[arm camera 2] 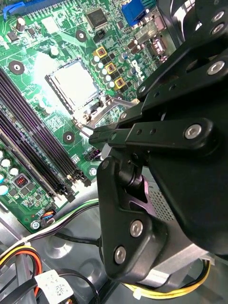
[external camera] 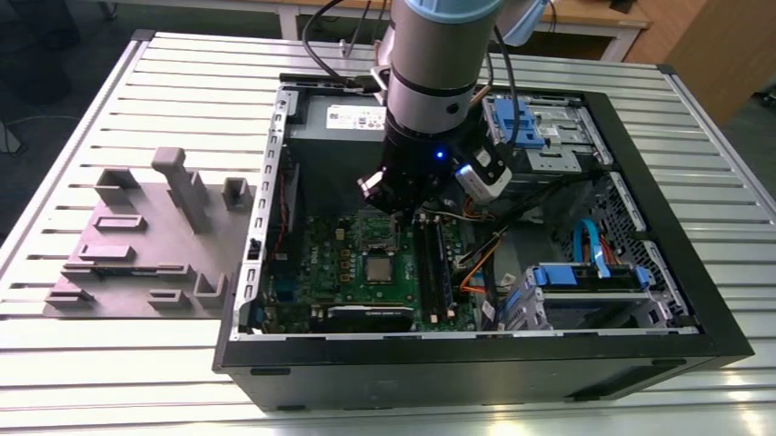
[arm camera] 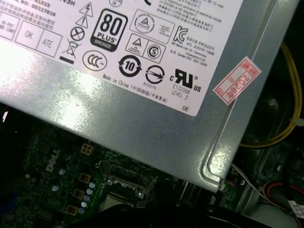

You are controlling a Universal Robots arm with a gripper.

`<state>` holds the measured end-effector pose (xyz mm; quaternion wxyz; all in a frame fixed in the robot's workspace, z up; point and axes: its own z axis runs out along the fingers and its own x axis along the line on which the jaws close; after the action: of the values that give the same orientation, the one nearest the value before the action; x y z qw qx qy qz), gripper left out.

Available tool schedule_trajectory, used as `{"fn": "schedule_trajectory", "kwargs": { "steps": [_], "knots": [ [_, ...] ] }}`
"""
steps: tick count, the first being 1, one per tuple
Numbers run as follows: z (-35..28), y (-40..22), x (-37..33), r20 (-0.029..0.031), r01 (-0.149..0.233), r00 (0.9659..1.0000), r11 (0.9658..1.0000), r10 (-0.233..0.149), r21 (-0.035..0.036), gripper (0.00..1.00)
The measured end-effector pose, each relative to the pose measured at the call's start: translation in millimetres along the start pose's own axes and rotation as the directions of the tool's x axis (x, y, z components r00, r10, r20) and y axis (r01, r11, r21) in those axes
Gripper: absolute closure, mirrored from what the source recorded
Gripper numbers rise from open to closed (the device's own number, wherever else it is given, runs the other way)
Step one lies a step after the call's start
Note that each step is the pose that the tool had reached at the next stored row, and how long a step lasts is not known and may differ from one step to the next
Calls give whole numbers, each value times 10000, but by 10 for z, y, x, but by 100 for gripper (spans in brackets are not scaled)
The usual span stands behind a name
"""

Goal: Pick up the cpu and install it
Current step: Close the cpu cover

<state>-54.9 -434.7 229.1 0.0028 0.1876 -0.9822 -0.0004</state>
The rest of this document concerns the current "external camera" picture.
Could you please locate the hard disk in blue carrier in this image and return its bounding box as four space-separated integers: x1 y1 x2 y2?
526 263 653 294

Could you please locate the green motherboard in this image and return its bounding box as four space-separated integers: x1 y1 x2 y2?
265 213 479 332

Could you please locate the grey power supply unit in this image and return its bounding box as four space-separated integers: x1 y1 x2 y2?
283 95 388 217

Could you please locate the metal socket cover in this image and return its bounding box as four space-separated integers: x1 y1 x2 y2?
359 211 402 252

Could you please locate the wooden cabinet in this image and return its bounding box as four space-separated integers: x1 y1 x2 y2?
623 0 776 133

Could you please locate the grey metal drive cage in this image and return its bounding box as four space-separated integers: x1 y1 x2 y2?
478 94 611 183

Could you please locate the black wire bundle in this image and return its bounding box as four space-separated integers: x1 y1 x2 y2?
454 174 607 269

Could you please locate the black PC case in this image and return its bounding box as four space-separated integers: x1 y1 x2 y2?
209 72 756 412

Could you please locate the wooden desk white frame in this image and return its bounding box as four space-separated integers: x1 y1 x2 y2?
277 0 653 63

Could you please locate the orange wire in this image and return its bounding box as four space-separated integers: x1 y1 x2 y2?
456 253 504 295

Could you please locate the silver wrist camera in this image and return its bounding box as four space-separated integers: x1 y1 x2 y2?
355 168 387 200

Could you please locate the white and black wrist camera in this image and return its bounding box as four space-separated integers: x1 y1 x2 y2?
452 147 514 203

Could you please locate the grey parts rack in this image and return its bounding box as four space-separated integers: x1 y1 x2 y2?
42 147 259 322

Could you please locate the CPU socket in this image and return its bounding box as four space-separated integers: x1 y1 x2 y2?
362 252 404 287

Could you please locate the blue plastic drive latch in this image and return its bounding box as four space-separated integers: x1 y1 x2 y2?
483 97 546 149

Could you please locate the blue flat wire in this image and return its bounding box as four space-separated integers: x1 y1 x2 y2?
571 217 611 279

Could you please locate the grey metal disk bay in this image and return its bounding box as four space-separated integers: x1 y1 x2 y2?
495 263 691 335

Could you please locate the black RAM slot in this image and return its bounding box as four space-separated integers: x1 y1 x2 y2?
427 216 450 321
414 214 439 322

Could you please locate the black graphics card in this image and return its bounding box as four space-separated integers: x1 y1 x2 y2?
308 302 418 333

